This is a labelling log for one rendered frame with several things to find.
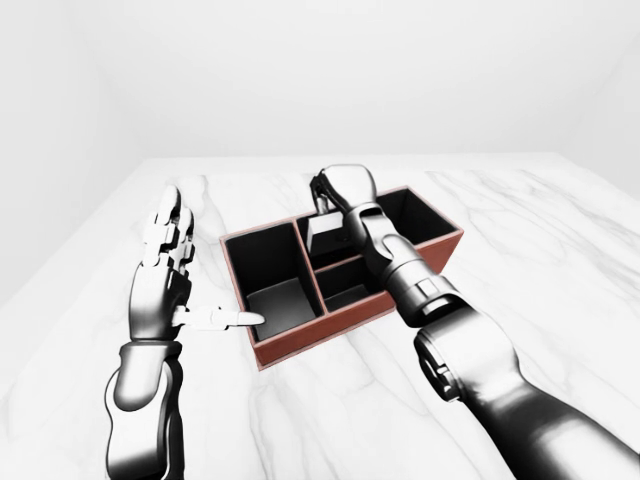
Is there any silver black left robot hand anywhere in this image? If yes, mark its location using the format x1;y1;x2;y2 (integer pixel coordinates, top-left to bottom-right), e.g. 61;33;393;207
128;184;266;344

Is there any red-brown desk caddy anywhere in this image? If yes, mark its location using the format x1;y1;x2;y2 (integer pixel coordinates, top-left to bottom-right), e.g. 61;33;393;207
218;185;465;372

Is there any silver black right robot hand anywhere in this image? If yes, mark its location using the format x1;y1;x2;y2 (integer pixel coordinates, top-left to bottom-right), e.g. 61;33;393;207
309;163;379;214

